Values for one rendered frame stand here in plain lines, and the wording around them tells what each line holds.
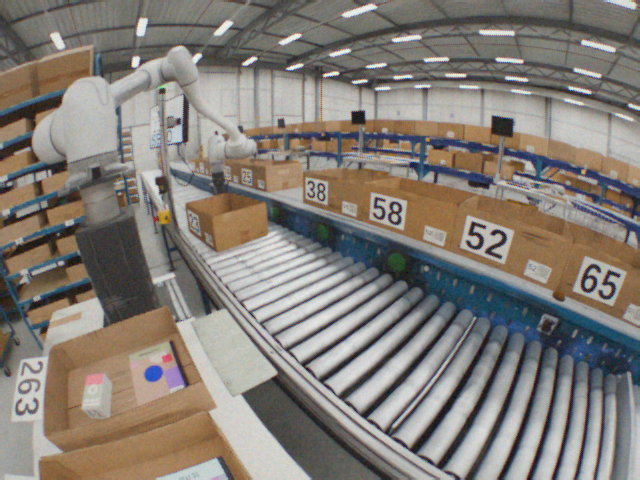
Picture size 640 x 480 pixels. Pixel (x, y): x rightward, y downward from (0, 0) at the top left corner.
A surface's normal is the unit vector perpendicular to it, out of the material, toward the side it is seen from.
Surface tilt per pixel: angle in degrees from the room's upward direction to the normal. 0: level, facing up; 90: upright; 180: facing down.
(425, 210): 90
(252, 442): 0
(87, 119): 89
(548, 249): 90
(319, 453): 0
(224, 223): 90
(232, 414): 0
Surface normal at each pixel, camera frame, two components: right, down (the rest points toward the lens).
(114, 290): 0.65, 0.30
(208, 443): 0.00, -0.92
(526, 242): -0.74, 0.27
